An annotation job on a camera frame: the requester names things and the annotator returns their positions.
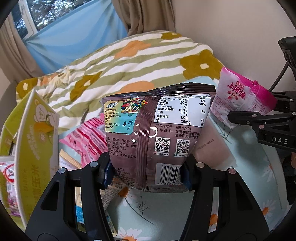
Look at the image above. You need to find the purple snack bag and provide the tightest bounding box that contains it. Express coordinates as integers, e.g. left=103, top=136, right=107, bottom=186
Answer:
left=6, top=181, right=20, bottom=217

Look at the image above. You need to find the beige curtain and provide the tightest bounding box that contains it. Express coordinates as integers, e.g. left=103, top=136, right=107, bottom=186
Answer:
left=112, top=0, right=175, bottom=36
left=0, top=14, right=44, bottom=83

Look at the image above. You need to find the blue window cloth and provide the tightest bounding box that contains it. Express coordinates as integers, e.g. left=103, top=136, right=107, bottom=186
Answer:
left=24, top=1, right=127, bottom=74

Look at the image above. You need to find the black cable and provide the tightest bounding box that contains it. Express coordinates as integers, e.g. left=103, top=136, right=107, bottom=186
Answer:
left=269, top=62, right=290, bottom=92

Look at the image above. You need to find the beige right curtain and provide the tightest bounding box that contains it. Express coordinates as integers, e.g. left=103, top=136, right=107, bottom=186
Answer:
left=112, top=0, right=175, bottom=36

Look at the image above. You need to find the blue white snack packet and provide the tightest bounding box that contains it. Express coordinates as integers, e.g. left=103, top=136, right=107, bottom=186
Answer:
left=75, top=205, right=84, bottom=224

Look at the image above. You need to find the floral striped quilt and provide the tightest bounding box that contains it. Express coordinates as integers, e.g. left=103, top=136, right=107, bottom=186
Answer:
left=16, top=31, right=223, bottom=132

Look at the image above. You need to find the green cardboard box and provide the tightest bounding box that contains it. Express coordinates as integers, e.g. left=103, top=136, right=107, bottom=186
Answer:
left=1, top=90, right=59, bottom=230

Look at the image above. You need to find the brown chocolate candy bag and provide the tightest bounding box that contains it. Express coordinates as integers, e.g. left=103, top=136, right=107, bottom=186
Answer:
left=102, top=82, right=216, bottom=193

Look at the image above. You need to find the pink white Oishi bag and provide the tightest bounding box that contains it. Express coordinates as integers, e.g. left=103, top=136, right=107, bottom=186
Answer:
left=211, top=67, right=277, bottom=129

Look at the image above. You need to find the translucent brown cake packet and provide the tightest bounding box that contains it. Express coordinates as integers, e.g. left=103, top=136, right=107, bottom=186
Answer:
left=192, top=117, right=237, bottom=171

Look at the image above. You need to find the beige left curtain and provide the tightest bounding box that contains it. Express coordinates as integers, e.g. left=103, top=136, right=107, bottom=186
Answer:
left=0, top=14, right=44, bottom=83

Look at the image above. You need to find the pink red striped packet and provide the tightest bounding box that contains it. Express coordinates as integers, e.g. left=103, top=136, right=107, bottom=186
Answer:
left=59, top=113, right=108, bottom=166

